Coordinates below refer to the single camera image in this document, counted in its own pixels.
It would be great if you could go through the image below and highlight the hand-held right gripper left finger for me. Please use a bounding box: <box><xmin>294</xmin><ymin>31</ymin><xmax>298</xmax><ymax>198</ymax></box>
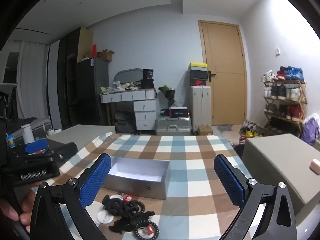
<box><xmin>29</xmin><ymin>153</ymin><xmax>112</xmax><ymax>240</ymax></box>

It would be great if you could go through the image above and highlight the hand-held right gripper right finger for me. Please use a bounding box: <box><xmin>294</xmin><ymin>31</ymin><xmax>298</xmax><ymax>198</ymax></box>
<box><xmin>213</xmin><ymin>154</ymin><xmax>298</xmax><ymax>240</ymax></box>

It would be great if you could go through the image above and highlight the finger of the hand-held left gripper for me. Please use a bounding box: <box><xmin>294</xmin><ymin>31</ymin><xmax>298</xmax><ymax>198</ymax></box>
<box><xmin>47</xmin><ymin>142</ymin><xmax>78</xmax><ymax>167</ymax></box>

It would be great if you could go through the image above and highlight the grey jewelry box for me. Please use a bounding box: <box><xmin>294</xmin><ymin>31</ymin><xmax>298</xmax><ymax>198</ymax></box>
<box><xmin>102</xmin><ymin>156</ymin><xmax>171</xmax><ymax>200</ymax></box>

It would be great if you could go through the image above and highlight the person's left hand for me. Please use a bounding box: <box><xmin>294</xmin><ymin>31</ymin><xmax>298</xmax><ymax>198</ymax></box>
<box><xmin>0</xmin><ymin>182</ymin><xmax>43</xmax><ymax>233</ymax></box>

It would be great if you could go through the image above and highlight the grey upholstered bench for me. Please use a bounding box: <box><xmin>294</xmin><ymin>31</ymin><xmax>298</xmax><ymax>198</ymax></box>
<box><xmin>241</xmin><ymin>134</ymin><xmax>320</xmax><ymax>205</ymax></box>
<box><xmin>47</xmin><ymin>124</ymin><xmax>116</xmax><ymax>150</ymax></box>

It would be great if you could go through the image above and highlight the blue pouch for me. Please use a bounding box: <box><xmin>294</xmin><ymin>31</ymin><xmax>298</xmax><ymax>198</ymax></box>
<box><xmin>24</xmin><ymin>140</ymin><xmax>50</xmax><ymax>154</ymax></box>

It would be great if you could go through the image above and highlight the plaid tablecloth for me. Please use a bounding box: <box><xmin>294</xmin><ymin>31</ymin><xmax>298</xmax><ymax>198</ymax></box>
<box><xmin>54</xmin><ymin>133</ymin><xmax>253</xmax><ymax>240</ymax></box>

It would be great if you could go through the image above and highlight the white cup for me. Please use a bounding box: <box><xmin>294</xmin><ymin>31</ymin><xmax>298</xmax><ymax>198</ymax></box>
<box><xmin>21</xmin><ymin>124</ymin><xmax>35</xmax><ymax>144</ymax></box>

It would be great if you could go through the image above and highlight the white round disc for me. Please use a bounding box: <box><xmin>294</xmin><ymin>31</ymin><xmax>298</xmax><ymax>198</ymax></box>
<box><xmin>97</xmin><ymin>210</ymin><xmax>113</xmax><ymax>224</ymax></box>

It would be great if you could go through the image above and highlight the pile of shoes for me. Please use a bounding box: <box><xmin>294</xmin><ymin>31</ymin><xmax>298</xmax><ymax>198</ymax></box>
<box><xmin>239</xmin><ymin>120</ymin><xmax>263</xmax><ymax>144</ymax></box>

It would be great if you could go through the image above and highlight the black refrigerator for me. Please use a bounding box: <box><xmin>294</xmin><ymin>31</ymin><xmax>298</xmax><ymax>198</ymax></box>
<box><xmin>76</xmin><ymin>57</ymin><xmax>110</xmax><ymax>128</ymax></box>

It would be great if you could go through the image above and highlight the grey backpack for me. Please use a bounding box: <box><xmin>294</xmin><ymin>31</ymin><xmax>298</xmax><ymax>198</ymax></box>
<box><xmin>114</xmin><ymin>111</ymin><xmax>137</xmax><ymax>133</ymax></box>

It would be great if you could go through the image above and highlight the dark wardrobe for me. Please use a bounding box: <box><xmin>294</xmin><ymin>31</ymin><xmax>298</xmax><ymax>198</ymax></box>
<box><xmin>57</xmin><ymin>27</ymin><xmax>93</xmax><ymax>129</ymax></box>

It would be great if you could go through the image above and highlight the white curtain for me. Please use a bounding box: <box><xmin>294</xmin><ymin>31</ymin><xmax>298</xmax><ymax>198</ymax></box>
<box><xmin>15</xmin><ymin>40</ymin><xmax>50</xmax><ymax>120</ymax></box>

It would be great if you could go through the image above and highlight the silver suitcase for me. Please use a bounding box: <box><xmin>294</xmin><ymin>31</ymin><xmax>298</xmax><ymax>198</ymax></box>
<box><xmin>155</xmin><ymin>116</ymin><xmax>192</xmax><ymax>136</ymax></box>

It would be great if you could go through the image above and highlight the heap of desk clutter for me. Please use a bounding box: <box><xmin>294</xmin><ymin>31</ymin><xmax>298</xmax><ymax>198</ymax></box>
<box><xmin>100</xmin><ymin>81</ymin><xmax>142</xmax><ymax>93</ymax></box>

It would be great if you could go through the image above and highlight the white suitcase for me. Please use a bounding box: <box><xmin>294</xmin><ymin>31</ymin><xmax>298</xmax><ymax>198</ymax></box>
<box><xmin>190</xmin><ymin>85</ymin><xmax>212</xmax><ymax>133</ymax></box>

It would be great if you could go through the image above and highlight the black and red box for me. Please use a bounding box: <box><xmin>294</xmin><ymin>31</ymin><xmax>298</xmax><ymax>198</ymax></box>
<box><xmin>169</xmin><ymin>107</ymin><xmax>188</xmax><ymax>118</ymax></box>

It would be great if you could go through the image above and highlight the white desk with drawers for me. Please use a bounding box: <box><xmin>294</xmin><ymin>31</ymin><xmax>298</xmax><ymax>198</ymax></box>
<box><xmin>100</xmin><ymin>90</ymin><xmax>160</xmax><ymax>130</ymax></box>

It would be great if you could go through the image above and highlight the pink earbuds case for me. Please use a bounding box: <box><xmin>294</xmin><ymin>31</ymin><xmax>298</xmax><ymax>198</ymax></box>
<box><xmin>309</xmin><ymin>159</ymin><xmax>320</xmax><ymax>173</ymax></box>

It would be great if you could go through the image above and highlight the grey framed mirror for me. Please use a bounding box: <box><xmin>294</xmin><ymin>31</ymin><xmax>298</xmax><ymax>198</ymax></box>
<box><xmin>114</xmin><ymin>68</ymin><xmax>143</xmax><ymax>88</ymax></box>

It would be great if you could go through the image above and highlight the purple bag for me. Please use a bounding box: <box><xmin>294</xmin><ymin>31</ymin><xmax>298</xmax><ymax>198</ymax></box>
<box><xmin>301</xmin><ymin>117</ymin><xmax>320</xmax><ymax>145</ymax></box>

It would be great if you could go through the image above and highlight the open cardboard box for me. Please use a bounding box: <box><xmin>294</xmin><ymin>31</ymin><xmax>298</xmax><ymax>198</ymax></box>
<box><xmin>97</xmin><ymin>49</ymin><xmax>115</xmax><ymax>62</ymax></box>

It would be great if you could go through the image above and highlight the black round box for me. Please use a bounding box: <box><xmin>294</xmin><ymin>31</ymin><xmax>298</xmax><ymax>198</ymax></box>
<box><xmin>139</xmin><ymin>79</ymin><xmax>156</xmax><ymax>89</ymax></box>

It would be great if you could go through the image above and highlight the black shoe box red logo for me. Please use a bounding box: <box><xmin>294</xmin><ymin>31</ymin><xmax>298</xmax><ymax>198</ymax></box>
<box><xmin>189</xmin><ymin>78</ymin><xmax>208</xmax><ymax>87</ymax></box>

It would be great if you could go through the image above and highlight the black wrapped flower bouquet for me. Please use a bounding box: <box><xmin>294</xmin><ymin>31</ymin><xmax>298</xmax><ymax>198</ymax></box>
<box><xmin>158</xmin><ymin>85</ymin><xmax>176</xmax><ymax>108</ymax></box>

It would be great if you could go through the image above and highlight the wooden shoe rack with shoes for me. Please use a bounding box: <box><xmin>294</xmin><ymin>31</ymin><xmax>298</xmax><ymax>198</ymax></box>
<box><xmin>261</xmin><ymin>66</ymin><xmax>307</xmax><ymax>130</ymax></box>

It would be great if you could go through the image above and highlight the wooden door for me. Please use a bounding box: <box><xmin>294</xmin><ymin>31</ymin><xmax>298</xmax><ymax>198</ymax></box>
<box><xmin>198</xmin><ymin>20</ymin><xmax>248</xmax><ymax>126</ymax></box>

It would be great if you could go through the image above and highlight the black beaded ring red gem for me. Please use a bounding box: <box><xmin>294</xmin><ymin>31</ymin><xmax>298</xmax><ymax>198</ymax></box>
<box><xmin>135</xmin><ymin>220</ymin><xmax>160</xmax><ymax>239</ymax></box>

